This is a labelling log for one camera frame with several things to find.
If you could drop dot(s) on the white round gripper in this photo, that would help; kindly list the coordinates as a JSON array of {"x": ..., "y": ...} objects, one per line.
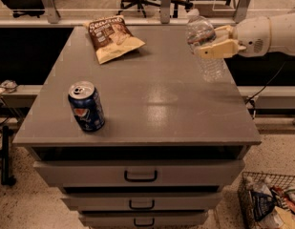
[{"x": 252, "y": 35}]

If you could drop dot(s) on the clear plastic water bottle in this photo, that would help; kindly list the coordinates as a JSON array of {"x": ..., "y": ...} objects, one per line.
[{"x": 200, "y": 33}]

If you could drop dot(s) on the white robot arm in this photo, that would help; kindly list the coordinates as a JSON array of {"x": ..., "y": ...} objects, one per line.
[{"x": 282, "y": 34}]

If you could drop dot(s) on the brown and yellow chip bag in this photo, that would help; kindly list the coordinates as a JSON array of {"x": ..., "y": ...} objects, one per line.
[{"x": 111, "y": 38}]

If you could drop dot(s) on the grey drawer cabinet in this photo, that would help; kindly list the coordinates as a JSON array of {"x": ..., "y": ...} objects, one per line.
[{"x": 156, "y": 106}]

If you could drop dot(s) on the blue Pepsi soda can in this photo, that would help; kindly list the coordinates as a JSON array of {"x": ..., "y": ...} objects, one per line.
[{"x": 86, "y": 106}]

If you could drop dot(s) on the middle grey drawer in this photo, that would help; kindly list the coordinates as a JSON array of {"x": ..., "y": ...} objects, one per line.
[{"x": 142, "y": 201}]

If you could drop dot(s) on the grey drawer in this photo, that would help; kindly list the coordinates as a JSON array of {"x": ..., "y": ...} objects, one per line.
[
  {"x": 131, "y": 173},
  {"x": 142, "y": 201},
  {"x": 143, "y": 219}
]

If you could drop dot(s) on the blue snack bag in basket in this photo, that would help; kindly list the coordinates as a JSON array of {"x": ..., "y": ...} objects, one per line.
[{"x": 263, "y": 204}]

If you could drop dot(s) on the top grey drawer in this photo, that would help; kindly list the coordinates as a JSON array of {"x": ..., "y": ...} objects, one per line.
[{"x": 131, "y": 173}]

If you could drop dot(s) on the red snack bag in basket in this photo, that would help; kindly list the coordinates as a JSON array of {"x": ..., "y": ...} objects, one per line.
[{"x": 282, "y": 200}]

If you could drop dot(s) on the bottom grey drawer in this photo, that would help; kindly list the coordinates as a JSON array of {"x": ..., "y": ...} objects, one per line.
[{"x": 143, "y": 219}]

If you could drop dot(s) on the black metal stand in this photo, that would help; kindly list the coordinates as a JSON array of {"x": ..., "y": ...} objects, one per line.
[{"x": 6, "y": 177}]

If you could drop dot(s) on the wire basket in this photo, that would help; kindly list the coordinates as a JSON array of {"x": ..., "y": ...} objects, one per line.
[{"x": 261, "y": 182}]

